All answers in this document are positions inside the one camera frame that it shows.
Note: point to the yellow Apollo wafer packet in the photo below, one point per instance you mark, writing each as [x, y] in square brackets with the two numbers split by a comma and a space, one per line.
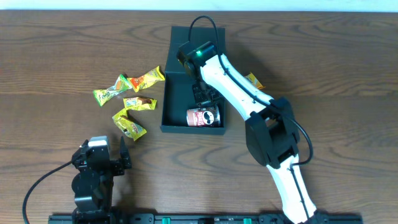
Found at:
[127, 126]

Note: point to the yellow biscuit packet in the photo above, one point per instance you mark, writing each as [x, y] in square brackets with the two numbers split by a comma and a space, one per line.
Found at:
[254, 81]

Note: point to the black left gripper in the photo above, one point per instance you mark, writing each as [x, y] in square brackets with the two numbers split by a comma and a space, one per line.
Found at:
[109, 165]

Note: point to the red Pringles can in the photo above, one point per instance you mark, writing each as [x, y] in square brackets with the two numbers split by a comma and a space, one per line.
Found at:
[204, 117]

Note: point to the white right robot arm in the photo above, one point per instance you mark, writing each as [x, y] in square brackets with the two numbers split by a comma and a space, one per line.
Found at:
[272, 133]

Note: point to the orange yellow peanut snack packet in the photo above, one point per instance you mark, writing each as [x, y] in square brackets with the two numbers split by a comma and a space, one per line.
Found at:
[147, 80]

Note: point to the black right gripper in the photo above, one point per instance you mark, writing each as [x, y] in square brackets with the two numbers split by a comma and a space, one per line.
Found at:
[204, 95]

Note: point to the yellow Apollo chocolate cake packet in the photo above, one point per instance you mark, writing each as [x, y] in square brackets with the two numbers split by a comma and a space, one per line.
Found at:
[139, 103]

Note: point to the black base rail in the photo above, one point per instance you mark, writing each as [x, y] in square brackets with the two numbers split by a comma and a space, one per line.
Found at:
[148, 218]

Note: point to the green pandan cake packet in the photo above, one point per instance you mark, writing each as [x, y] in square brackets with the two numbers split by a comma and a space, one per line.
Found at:
[104, 95]

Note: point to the black gift box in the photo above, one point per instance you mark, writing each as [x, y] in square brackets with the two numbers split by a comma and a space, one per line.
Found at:
[178, 93]

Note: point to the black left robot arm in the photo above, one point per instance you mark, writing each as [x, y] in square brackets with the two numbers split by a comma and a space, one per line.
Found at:
[93, 185]

